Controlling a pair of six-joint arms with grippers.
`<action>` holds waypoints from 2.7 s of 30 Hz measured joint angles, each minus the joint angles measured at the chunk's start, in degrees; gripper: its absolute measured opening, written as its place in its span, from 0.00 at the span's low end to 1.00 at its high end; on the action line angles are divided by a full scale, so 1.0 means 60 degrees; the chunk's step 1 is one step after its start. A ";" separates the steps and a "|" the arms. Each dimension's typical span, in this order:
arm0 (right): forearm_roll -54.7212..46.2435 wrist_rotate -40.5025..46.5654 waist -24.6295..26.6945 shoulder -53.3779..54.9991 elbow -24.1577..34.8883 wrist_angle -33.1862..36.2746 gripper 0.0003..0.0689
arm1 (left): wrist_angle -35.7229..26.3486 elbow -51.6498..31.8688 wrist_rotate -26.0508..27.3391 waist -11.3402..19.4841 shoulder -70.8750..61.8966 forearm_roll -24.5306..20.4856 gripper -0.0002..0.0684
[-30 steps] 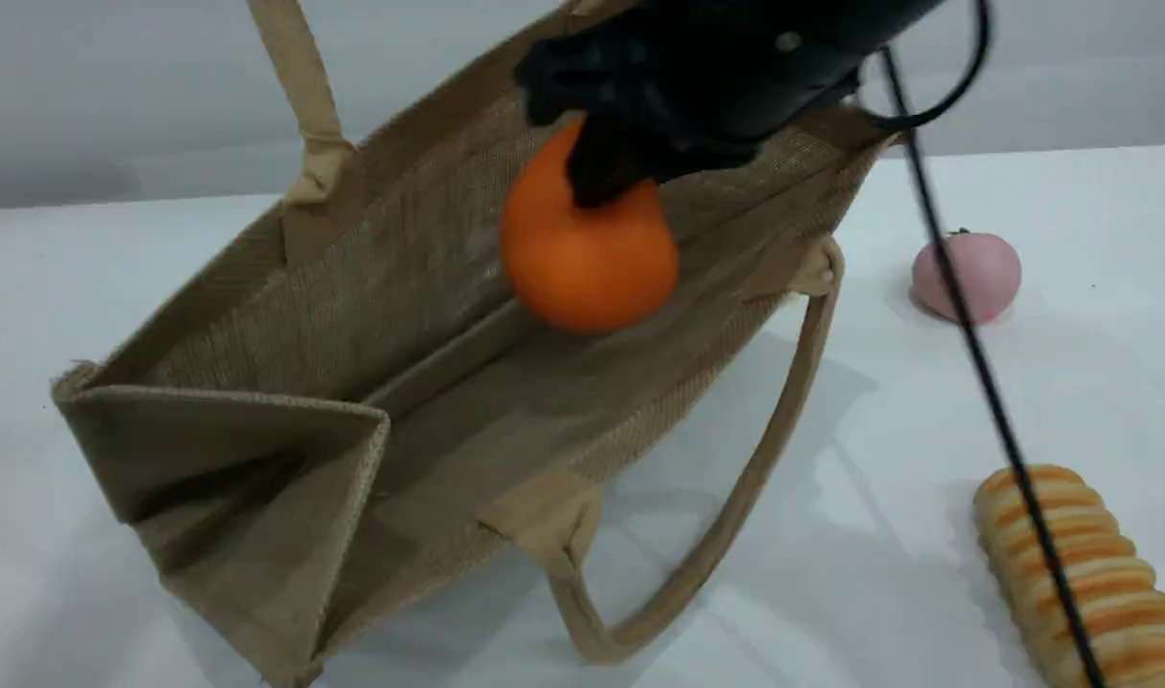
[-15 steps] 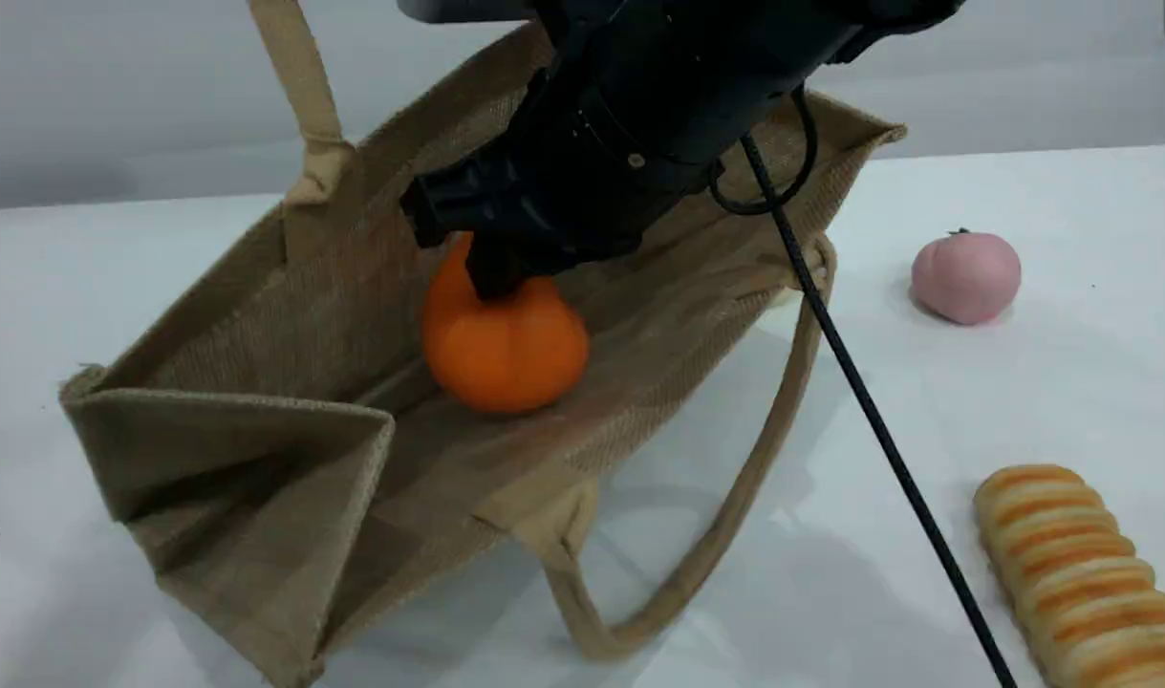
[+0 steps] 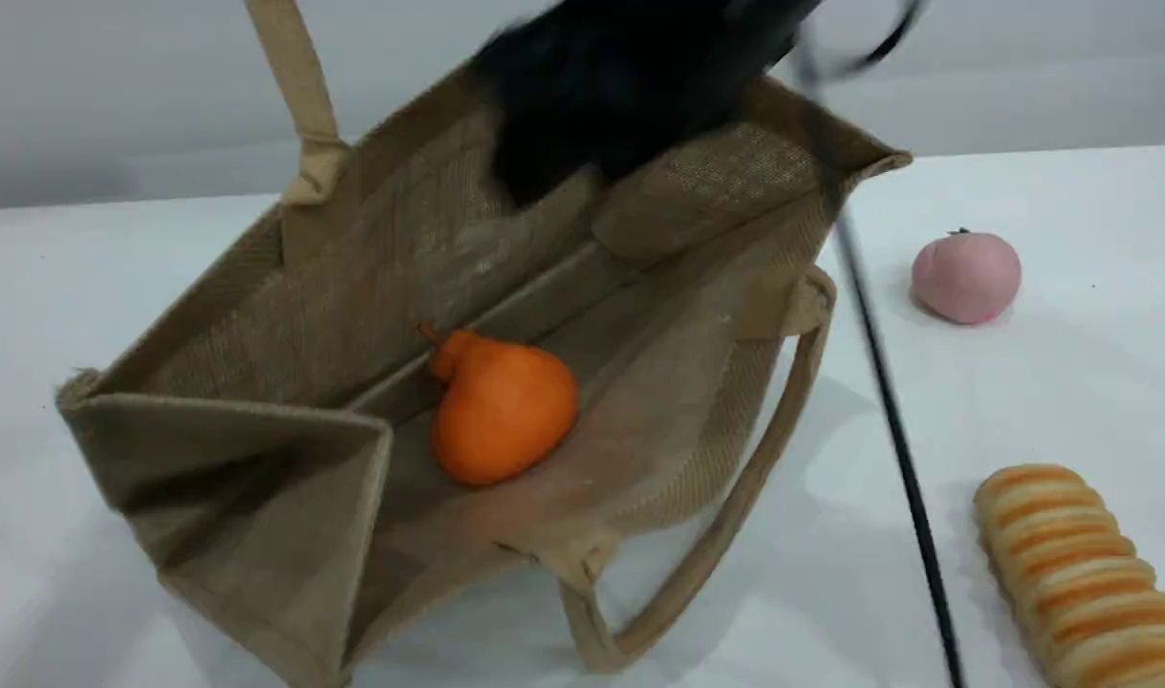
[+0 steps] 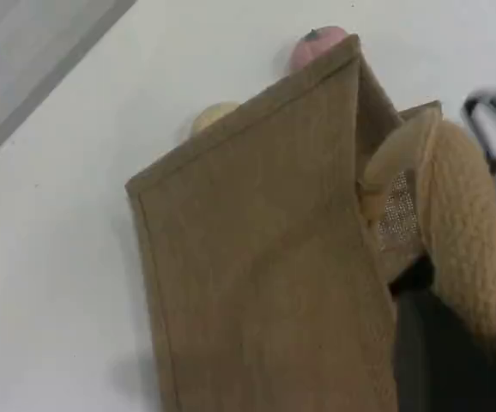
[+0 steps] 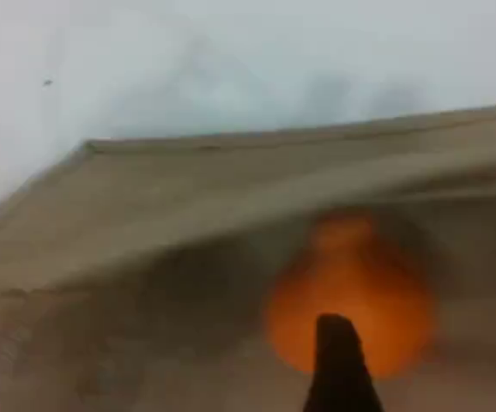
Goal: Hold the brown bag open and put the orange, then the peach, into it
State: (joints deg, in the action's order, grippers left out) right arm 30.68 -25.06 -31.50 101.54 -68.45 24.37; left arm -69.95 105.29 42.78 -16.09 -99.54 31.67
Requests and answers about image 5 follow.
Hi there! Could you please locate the brown jute bag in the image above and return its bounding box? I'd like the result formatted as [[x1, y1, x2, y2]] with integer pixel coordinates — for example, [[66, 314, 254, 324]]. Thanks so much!
[[0, 101, 496, 412]]

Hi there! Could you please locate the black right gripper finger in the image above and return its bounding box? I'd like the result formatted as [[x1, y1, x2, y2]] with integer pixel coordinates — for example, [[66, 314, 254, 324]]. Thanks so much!
[[302, 313, 384, 412]]

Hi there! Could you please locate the orange fruit with stem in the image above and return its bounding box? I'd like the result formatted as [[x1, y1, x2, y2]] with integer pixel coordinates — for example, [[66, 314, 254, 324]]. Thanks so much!
[[264, 209, 438, 379]]

